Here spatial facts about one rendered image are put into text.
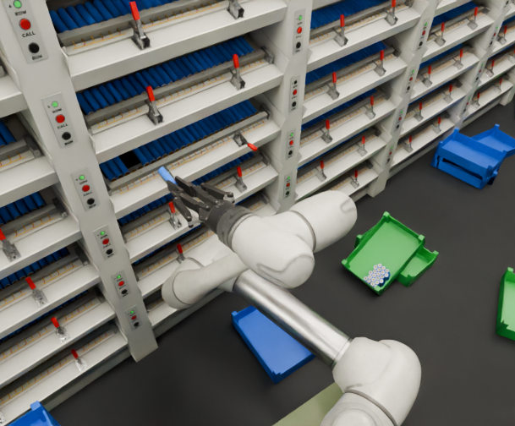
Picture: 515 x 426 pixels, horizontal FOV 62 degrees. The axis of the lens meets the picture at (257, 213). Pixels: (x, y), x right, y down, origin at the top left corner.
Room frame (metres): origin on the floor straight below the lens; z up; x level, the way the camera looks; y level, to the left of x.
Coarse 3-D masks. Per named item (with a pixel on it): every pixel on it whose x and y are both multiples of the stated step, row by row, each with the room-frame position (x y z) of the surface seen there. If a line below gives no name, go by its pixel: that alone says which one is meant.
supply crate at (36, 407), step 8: (32, 408) 0.40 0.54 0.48; (40, 408) 0.40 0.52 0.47; (24, 416) 0.39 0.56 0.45; (32, 416) 0.39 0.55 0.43; (40, 416) 0.39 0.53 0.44; (48, 416) 0.39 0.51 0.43; (16, 424) 0.37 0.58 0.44; (24, 424) 0.38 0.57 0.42; (32, 424) 0.38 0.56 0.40; (40, 424) 0.38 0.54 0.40; (48, 424) 0.37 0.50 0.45
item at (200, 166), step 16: (256, 96) 1.29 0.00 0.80; (272, 112) 1.23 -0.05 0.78; (256, 128) 1.18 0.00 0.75; (272, 128) 1.19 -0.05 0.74; (224, 144) 1.10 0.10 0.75; (256, 144) 1.14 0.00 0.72; (192, 160) 1.02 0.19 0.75; (208, 160) 1.03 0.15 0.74; (224, 160) 1.05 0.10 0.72; (160, 176) 0.94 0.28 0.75; (192, 176) 0.97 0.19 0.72; (128, 192) 0.87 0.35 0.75; (144, 192) 0.88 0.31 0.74; (160, 192) 0.90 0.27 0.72; (112, 208) 0.81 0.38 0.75; (128, 208) 0.83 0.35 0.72
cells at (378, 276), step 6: (378, 264) 1.14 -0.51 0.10; (378, 270) 1.11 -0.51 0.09; (384, 270) 1.10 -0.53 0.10; (366, 276) 1.10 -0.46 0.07; (372, 276) 1.09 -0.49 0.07; (378, 276) 1.09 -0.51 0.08; (384, 276) 1.08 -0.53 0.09; (372, 282) 1.07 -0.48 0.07; (378, 282) 1.06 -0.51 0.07; (384, 282) 1.07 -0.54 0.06
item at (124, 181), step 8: (264, 112) 1.22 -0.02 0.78; (248, 120) 1.18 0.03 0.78; (256, 120) 1.19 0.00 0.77; (232, 128) 1.13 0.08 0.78; (240, 128) 1.15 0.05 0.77; (216, 136) 1.09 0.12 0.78; (224, 136) 1.11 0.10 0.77; (200, 144) 1.05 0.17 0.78; (208, 144) 1.07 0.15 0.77; (176, 152) 1.01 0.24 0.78; (184, 152) 1.01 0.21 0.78; (192, 152) 1.03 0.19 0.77; (160, 160) 0.97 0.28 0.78; (168, 160) 0.98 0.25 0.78; (176, 160) 0.99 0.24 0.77; (184, 160) 1.00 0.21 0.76; (144, 168) 0.93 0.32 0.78; (152, 168) 0.94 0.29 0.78; (128, 176) 0.90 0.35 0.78; (136, 176) 0.91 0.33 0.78; (144, 176) 0.92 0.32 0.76; (112, 184) 0.87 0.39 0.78; (120, 184) 0.87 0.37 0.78
